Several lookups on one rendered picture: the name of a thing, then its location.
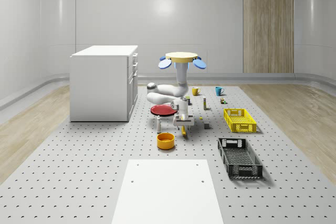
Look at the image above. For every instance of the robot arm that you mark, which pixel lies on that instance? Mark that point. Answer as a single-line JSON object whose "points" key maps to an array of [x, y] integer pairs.
{"points": [[181, 82]]}

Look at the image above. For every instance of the banana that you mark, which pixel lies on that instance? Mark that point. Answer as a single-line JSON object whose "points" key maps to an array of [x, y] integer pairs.
{"points": [[185, 132]]}

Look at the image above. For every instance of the white board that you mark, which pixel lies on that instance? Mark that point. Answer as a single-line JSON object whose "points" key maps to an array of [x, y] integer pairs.
{"points": [[168, 195]]}

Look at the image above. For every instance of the puzzle cube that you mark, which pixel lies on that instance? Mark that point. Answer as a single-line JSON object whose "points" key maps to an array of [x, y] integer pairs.
{"points": [[223, 100]]}

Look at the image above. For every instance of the dark grey basket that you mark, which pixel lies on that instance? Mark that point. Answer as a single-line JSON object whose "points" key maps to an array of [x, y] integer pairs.
{"points": [[240, 159]]}

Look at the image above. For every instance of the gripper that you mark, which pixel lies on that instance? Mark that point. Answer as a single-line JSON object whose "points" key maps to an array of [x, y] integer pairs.
{"points": [[183, 122]]}

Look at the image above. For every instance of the yellow and white box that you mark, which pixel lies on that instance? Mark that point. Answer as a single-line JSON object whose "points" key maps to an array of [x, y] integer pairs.
{"points": [[205, 103]]}

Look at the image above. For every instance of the yellow mug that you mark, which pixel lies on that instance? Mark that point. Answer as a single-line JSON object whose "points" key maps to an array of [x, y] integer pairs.
{"points": [[195, 91]]}

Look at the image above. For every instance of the red plate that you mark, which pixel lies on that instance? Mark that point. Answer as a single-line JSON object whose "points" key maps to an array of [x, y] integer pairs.
{"points": [[162, 110]]}

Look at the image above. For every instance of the yellow bowl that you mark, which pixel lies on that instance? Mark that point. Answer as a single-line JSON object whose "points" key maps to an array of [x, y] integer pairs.
{"points": [[166, 142]]}

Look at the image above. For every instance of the white cabinet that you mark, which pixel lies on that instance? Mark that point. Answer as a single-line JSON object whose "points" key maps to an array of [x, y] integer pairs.
{"points": [[99, 85]]}

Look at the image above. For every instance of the grey cube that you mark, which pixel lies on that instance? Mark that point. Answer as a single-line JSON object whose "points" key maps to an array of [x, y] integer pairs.
{"points": [[207, 126]]}

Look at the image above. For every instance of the yellow basket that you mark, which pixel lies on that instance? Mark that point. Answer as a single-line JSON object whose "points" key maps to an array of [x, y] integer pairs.
{"points": [[240, 120]]}

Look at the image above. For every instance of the blue mug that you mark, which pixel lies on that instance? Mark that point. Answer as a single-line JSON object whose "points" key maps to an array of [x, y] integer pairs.
{"points": [[218, 91]]}

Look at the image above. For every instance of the small white bottle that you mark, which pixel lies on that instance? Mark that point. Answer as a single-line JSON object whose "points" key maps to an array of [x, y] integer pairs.
{"points": [[158, 125]]}

